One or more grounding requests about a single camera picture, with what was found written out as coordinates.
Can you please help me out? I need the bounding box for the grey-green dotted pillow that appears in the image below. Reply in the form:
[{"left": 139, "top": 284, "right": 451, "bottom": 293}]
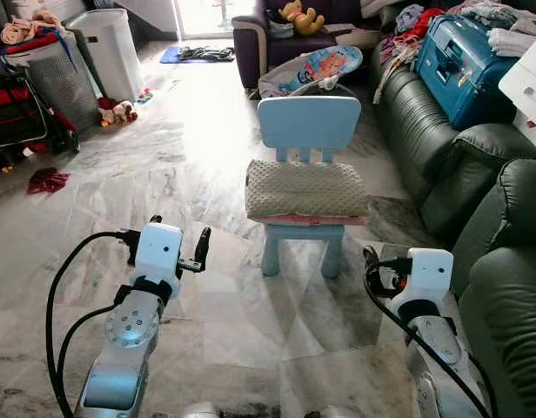
[{"left": 245, "top": 158, "right": 370, "bottom": 220}]

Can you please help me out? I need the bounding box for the pink dotted pillow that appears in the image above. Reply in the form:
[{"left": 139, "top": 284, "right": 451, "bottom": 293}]
[{"left": 265, "top": 212, "right": 367, "bottom": 228}]

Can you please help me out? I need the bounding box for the dark green leather sofa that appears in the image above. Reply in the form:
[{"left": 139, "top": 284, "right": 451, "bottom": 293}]
[{"left": 370, "top": 39, "right": 536, "bottom": 418}]

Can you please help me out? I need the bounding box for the dark red cloth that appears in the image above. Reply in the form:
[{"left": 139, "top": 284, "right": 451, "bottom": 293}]
[{"left": 27, "top": 167, "right": 70, "bottom": 195}]

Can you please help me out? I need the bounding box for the small brown plush toy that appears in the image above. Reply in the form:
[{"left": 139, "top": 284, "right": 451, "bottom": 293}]
[{"left": 97, "top": 97, "right": 138, "bottom": 128}]

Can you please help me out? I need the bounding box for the silver left robot leg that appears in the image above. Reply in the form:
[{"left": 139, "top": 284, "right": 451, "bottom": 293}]
[{"left": 183, "top": 401, "right": 222, "bottom": 418}]

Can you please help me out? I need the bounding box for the light blue child chair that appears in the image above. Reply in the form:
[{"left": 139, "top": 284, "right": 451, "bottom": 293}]
[{"left": 257, "top": 95, "right": 363, "bottom": 280}]

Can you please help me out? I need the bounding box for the blue floor mat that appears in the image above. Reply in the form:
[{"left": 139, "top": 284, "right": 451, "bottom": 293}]
[{"left": 159, "top": 45, "right": 237, "bottom": 64}]

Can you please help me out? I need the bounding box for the grey mesh laundry basket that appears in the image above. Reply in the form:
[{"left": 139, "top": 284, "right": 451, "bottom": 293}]
[{"left": 0, "top": 35, "right": 101, "bottom": 133}]

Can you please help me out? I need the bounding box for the dark crumpled cloth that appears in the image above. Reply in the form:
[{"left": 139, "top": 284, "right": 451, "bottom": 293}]
[{"left": 178, "top": 46, "right": 237, "bottom": 62}]

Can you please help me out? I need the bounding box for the red and black stroller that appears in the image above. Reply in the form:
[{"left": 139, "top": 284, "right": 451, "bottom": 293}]
[{"left": 0, "top": 70, "right": 80, "bottom": 172}]

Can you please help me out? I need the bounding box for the white air purifier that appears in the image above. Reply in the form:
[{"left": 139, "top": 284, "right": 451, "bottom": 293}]
[{"left": 68, "top": 9, "right": 145, "bottom": 104}]

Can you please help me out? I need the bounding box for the mermaid print baby bouncer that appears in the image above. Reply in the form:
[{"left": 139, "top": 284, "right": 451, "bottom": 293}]
[{"left": 258, "top": 45, "right": 365, "bottom": 98}]

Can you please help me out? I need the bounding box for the white plastic drawer box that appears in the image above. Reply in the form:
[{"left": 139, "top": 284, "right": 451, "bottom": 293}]
[{"left": 498, "top": 33, "right": 536, "bottom": 158}]

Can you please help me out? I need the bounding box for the blue hard suitcase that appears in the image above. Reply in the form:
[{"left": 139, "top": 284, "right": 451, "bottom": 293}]
[{"left": 414, "top": 13, "right": 523, "bottom": 131}]

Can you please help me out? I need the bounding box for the purple armchair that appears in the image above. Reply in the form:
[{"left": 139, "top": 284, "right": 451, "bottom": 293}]
[{"left": 231, "top": 0, "right": 382, "bottom": 90}]

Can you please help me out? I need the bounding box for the pile of laundry clothes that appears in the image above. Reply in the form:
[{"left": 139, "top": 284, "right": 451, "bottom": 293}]
[{"left": 0, "top": 9, "right": 73, "bottom": 55}]

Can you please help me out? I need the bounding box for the pile of colourful clothes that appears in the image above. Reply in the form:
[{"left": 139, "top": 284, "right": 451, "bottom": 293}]
[{"left": 372, "top": 0, "right": 536, "bottom": 105}]

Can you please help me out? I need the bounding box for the white folded cloth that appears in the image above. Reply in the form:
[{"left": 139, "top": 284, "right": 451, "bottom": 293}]
[{"left": 487, "top": 28, "right": 536, "bottom": 58}]

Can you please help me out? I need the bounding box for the yellow plush toy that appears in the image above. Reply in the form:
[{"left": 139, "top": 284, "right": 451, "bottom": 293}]
[{"left": 279, "top": 0, "right": 325, "bottom": 36}]

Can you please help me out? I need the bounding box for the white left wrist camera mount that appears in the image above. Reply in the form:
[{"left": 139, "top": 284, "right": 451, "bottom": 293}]
[{"left": 133, "top": 223, "right": 184, "bottom": 281}]

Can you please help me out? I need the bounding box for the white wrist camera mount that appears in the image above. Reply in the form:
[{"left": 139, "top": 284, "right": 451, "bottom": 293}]
[
  {"left": 133, "top": 223, "right": 184, "bottom": 281},
  {"left": 407, "top": 248, "right": 455, "bottom": 303}
]

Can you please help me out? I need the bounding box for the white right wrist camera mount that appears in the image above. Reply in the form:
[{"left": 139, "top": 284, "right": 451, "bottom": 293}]
[{"left": 407, "top": 248, "right": 455, "bottom": 303}]

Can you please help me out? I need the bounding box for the short black left arm cable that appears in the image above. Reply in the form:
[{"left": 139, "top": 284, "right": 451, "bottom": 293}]
[{"left": 56, "top": 302, "right": 121, "bottom": 388}]

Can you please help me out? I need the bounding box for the long black left arm cable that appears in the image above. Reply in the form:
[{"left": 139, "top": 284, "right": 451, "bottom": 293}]
[{"left": 44, "top": 228, "right": 138, "bottom": 418}]

